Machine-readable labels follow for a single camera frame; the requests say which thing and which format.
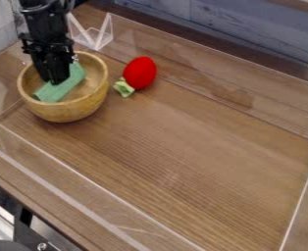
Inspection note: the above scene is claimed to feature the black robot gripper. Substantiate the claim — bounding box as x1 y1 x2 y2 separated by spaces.
19 9 74 85

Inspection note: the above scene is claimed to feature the green rectangular block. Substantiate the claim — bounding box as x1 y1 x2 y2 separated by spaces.
32 62 86 103

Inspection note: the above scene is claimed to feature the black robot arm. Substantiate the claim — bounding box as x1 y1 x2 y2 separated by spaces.
19 0 74 85

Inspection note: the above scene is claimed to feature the brown wooden bowl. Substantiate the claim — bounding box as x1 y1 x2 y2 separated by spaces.
17 51 108 123

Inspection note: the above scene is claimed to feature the red plush strawberry toy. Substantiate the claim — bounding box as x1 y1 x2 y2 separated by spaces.
113 57 156 98

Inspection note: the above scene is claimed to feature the clear acrylic corner bracket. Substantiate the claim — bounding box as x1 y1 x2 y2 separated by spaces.
68 13 113 51

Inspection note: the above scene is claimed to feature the black table leg bracket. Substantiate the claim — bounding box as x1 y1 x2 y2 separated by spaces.
13 207 61 251

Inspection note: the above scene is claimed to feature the black cable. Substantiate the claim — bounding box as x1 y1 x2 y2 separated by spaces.
0 239 22 251

